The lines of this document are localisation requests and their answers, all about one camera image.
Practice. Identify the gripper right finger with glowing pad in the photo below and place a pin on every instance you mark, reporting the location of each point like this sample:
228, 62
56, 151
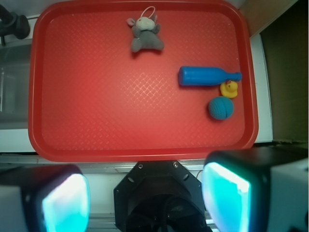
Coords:
261, 189

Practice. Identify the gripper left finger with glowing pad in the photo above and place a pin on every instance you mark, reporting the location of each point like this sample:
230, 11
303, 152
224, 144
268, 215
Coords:
52, 198

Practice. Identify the blue plastic bottle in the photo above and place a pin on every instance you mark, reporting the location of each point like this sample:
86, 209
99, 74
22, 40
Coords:
205, 76

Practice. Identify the blue knitted ball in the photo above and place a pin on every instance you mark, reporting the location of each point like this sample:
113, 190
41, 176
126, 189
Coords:
221, 108

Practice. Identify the yellow rubber duck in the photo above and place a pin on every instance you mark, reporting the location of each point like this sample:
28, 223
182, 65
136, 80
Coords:
229, 89

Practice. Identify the red plastic tray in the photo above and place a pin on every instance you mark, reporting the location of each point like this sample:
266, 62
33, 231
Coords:
92, 99

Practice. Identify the black clamp knob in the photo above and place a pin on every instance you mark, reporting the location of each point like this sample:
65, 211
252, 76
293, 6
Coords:
14, 24

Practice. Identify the grey plush mouse toy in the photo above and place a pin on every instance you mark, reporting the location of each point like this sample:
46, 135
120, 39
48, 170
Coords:
145, 31

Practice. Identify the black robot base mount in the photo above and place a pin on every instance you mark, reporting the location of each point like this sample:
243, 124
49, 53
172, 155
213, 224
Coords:
159, 196

